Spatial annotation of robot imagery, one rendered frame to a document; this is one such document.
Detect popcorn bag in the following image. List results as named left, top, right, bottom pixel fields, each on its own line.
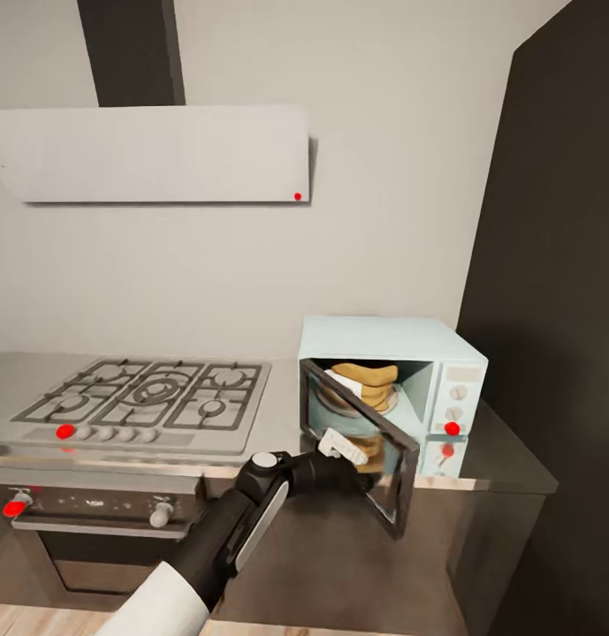
left=321, top=359, right=398, bottom=412

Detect microwave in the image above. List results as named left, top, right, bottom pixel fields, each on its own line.
left=297, top=316, right=489, bottom=541

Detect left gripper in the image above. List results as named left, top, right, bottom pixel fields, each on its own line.
left=305, top=445, right=384, bottom=497

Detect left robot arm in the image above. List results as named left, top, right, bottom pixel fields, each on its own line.
left=94, top=428, right=384, bottom=636

